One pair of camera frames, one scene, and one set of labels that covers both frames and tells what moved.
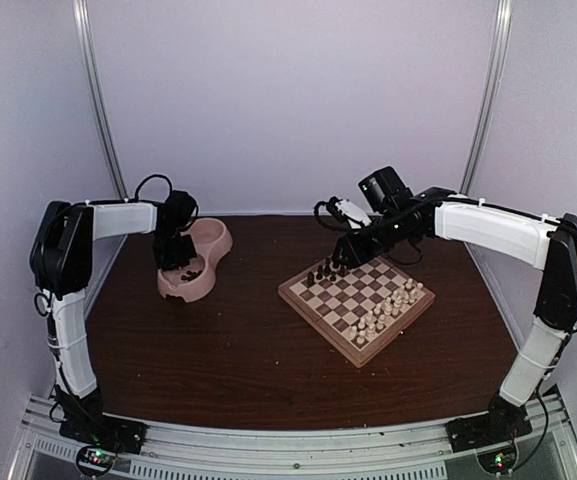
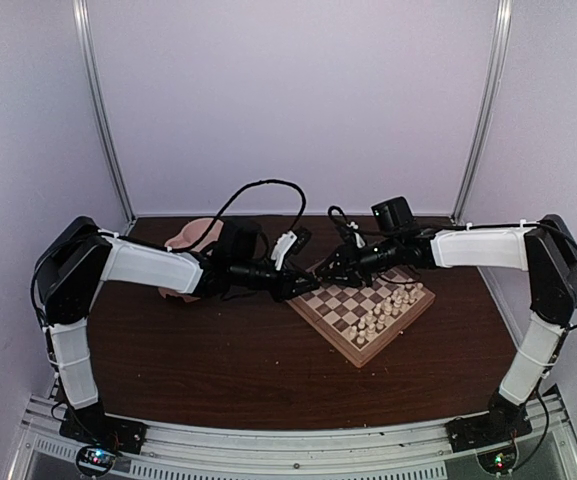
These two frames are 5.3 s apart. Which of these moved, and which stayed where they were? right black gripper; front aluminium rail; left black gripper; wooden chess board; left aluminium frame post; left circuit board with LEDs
Moved: right black gripper; left black gripper
Stayed: front aluminium rail; wooden chess board; left aluminium frame post; left circuit board with LEDs
